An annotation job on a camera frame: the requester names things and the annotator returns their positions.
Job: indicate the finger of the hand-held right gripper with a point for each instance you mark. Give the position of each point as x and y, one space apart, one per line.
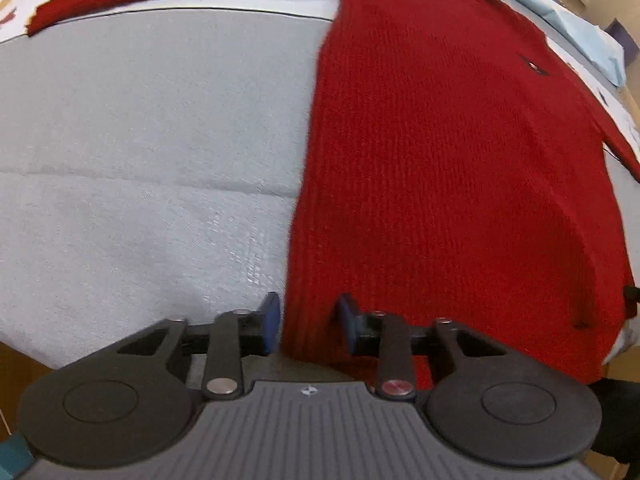
633 296

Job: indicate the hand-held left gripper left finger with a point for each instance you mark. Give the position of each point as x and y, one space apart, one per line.
270 321

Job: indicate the teal object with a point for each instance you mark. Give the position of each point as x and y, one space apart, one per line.
12 457

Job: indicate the white deer printed sheet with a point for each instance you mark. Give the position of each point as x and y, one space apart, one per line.
10 28

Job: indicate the purple box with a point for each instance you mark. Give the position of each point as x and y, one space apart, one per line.
628 40

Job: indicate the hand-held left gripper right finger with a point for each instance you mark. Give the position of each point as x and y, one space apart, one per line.
345 321

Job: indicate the grey bed sheet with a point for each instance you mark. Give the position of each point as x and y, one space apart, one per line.
125 160

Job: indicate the person's dark clothing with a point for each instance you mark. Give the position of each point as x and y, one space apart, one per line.
622 420

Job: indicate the red knit sweater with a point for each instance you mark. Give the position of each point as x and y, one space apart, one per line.
425 160

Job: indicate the light blue duvet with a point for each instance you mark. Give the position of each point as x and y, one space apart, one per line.
575 30

